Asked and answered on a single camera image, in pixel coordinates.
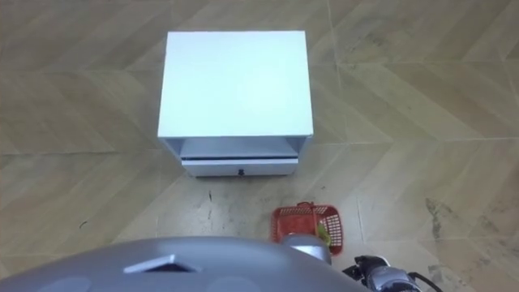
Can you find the white nightstand cabinet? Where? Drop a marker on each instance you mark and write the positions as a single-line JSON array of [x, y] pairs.
[[235, 85]]

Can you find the green soft toy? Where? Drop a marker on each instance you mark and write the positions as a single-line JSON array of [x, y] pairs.
[[322, 234]]

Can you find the red plastic basket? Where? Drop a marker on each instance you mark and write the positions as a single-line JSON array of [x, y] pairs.
[[294, 221]]

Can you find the robot body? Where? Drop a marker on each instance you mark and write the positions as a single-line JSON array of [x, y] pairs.
[[162, 276]]

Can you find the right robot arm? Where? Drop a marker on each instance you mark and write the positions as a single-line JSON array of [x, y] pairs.
[[389, 280]]

